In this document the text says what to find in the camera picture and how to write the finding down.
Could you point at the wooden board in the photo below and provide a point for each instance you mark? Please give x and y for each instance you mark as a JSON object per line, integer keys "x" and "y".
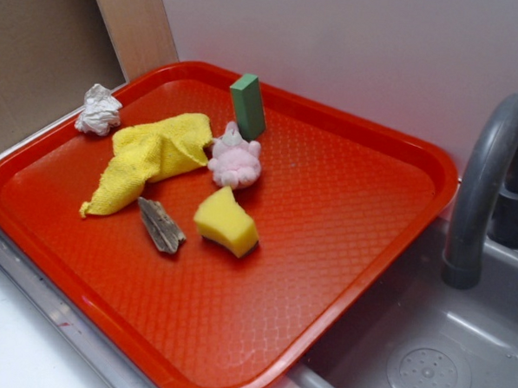
{"x": 140, "y": 34}

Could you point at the yellow sponge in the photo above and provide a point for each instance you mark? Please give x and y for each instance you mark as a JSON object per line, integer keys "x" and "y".
{"x": 220, "y": 218}

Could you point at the green rectangular block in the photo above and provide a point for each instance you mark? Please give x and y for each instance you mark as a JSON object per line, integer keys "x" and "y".
{"x": 248, "y": 106}

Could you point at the brown wood piece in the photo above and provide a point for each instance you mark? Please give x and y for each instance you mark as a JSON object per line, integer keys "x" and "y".
{"x": 164, "y": 232}

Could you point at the pink plush toy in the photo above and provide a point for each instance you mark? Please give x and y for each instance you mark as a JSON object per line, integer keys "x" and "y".
{"x": 235, "y": 162}

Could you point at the brown cardboard panel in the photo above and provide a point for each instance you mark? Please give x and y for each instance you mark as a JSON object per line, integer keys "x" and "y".
{"x": 51, "y": 53}

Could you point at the yellow cloth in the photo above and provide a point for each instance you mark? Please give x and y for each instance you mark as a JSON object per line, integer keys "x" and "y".
{"x": 148, "y": 153}

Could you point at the grey plastic sink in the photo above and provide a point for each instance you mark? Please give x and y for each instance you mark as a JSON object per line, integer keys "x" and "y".
{"x": 407, "y": 330}

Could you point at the red plastic tray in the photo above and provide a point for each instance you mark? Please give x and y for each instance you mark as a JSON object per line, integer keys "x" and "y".
{"x": 338, "y": 199}

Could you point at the crumpled white paper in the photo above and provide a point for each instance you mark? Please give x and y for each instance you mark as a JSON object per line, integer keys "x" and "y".
{"x": 101, "y": 112}

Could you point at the grey plastic faucet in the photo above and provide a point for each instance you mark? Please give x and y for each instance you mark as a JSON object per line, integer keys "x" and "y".
{"x": 487, "y": 200}

